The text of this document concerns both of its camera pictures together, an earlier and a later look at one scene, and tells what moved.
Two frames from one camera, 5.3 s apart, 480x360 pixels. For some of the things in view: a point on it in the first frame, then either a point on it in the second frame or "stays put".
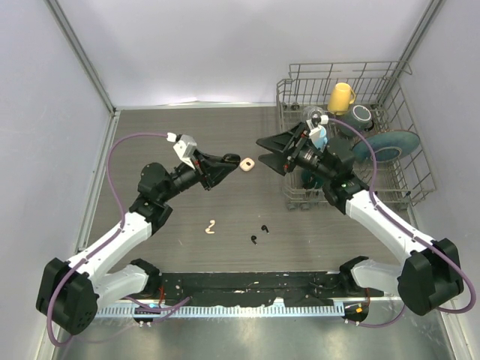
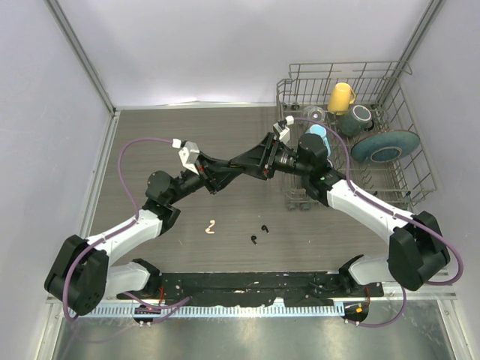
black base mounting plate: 255,287 stays put
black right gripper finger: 280,142 → 254,157
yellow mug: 341,97 stays put
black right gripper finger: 277,162 → 256,170
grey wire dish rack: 368,103 stays put
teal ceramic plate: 387,145 stays put
